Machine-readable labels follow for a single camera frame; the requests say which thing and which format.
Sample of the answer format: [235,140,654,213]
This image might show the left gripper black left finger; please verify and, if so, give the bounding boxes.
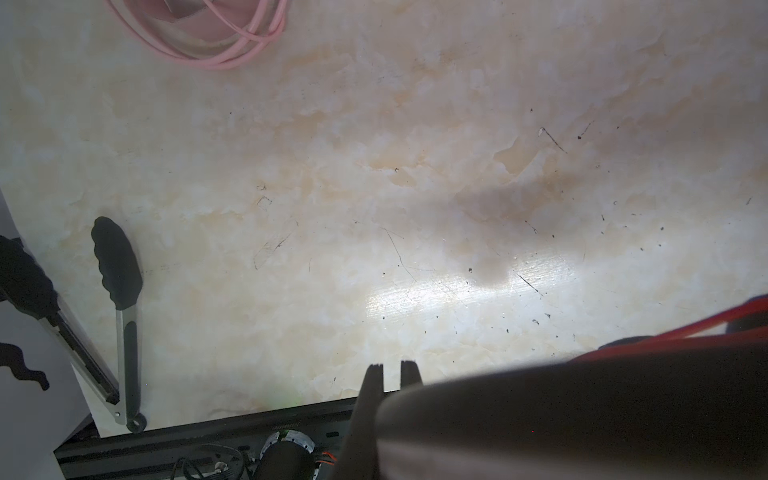
[331,364,384,480]

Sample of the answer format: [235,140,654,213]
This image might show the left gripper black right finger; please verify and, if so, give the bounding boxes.
[400,360,423,390]

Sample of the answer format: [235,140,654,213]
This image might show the white black headphones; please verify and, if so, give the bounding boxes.
[375,332,767,479]

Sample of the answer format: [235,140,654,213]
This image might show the metal tongs black tips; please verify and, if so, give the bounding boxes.
[1,216,147,433]

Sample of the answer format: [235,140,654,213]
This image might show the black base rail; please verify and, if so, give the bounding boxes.
[54,398,356,479]

